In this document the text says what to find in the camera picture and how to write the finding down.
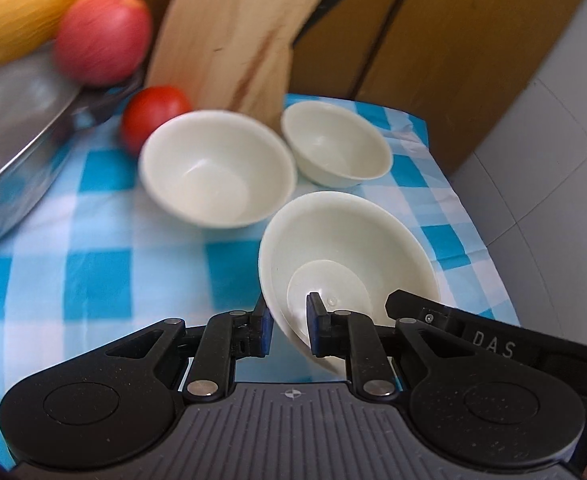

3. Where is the cream bowl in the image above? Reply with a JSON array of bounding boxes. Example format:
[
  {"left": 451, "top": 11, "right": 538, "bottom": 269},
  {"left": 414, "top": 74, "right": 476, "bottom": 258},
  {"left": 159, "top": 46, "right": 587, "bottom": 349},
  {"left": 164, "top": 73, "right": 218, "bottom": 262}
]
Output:
[
  {"left": 280, "top": 101, "right": 393, "bottom": 188},
  {"left": 138, "top": 110, "right": 298, "bottom": 229},
  {"left": 258, "top": 191, "right": 441, "bottom": 378}
]

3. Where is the blue checkered tablecloth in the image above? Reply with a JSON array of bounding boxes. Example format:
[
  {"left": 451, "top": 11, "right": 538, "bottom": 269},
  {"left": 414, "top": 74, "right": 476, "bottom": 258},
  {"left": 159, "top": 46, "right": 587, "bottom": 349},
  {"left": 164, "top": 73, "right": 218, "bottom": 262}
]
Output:
[{"left": 0, "top": 91, "right": 521, "bottom": 456}]

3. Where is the cream bowl back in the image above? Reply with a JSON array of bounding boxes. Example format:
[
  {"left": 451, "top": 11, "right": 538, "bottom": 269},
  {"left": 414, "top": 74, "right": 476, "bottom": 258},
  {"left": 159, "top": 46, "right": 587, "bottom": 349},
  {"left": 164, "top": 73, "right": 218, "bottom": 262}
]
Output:
[{"left": 280, "top": 101, "right": 393, "bottom": 188}]

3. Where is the steel pot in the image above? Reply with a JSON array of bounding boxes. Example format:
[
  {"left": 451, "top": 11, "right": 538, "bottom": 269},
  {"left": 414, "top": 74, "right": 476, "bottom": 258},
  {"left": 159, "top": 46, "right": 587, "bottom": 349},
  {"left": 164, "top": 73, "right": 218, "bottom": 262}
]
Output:
[{"left": 0, "top": 70, "right": 144, "bottom": 240}]

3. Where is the wooden cabinet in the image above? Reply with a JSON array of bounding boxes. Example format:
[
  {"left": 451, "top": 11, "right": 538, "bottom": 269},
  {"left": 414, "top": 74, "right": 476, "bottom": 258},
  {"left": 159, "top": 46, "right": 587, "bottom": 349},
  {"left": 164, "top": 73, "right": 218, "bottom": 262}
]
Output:
[{"left": 141, "top": 0, "right": 581, "bottom": 171}]

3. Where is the red tomato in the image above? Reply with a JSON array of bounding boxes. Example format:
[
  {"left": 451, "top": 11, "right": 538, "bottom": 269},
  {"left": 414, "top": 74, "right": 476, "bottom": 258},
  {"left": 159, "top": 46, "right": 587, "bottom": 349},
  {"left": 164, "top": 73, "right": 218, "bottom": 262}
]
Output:
[{"left": 120, "top": 86, "right": 192, "bottom": 157}]

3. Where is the grey pot lid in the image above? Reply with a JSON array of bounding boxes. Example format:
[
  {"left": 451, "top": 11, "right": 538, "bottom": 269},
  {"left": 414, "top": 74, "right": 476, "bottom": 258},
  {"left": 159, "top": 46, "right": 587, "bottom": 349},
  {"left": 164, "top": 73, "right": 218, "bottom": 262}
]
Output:
[{"left": 0, "top": 48, "right": 80, "bottom": 173}]

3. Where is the wooden knife block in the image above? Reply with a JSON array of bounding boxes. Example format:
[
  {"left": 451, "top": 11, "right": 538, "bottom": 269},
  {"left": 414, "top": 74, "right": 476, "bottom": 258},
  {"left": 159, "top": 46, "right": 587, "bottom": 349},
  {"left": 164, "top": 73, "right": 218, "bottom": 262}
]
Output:
[{"left": 146, "top": 0, "right": 321, "bottom": 129}]

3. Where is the red apple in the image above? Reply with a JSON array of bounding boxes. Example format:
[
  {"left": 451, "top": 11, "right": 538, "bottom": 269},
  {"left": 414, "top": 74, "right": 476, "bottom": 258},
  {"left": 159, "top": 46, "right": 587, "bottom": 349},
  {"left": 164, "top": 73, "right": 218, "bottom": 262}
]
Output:
[{"left": 54, "top": 0, "right": 153, "bottom": 87}]

